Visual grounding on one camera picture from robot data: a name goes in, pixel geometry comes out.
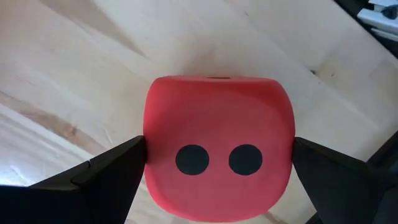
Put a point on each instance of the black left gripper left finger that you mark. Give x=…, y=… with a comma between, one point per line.
x=77, y=199

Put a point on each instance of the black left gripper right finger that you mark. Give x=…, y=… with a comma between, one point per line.
x=342, y=193

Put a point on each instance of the red foam die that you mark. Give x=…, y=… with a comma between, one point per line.
x=217, y=118

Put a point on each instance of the silver metal bracket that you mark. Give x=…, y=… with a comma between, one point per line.
x=377, y=20

